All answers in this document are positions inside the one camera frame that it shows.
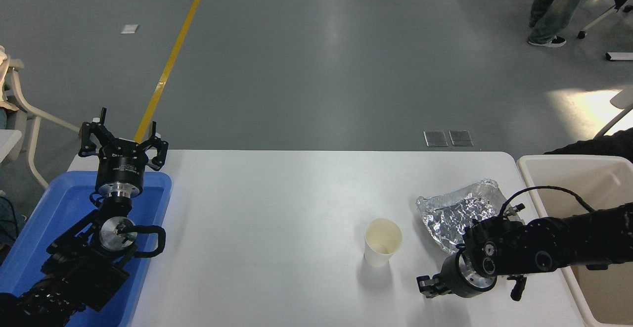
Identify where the yellow floor tape line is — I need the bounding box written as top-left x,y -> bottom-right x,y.
134,0 -> 213,144

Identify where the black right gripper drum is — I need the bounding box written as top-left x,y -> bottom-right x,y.
440,252 -> 497,299

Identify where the crumpled silver foil tray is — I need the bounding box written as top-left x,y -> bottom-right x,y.
416,179 -> 506,254

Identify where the small white table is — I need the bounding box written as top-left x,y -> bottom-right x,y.
0,129 -> 23,164

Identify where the large pale plastic bin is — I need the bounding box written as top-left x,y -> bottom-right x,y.
516,155 -> 633,325

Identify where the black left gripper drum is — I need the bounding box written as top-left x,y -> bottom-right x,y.
95,139 -> 150,186

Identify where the white tube frame chair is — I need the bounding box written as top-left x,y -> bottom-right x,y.
4,57 -> 82,190

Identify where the office chair wheeled base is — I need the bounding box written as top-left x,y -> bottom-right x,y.
577,3 -> 633,40

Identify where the blue plastic tray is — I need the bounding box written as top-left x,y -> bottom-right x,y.
0,170 -> 173,327

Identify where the white paper cup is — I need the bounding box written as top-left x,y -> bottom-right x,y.
364,218 -> 403,267

